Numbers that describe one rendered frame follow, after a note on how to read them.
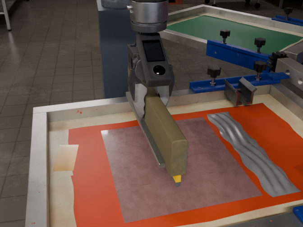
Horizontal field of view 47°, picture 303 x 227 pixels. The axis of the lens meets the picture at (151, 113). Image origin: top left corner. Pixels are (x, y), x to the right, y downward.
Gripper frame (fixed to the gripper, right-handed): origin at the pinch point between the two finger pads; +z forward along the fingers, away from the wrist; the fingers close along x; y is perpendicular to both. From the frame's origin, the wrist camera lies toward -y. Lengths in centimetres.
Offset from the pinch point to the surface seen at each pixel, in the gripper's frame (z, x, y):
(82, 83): 110, 3, 258
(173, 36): 12, -34, 86
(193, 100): 12.4, -20.4, 25.2
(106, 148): 13.6, 9.8, 8.2
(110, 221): 13.5, 12.5, -15.9
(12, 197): 109, 58, 106
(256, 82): 9, -42, 26
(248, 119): 13.7, -32.4, 12.0
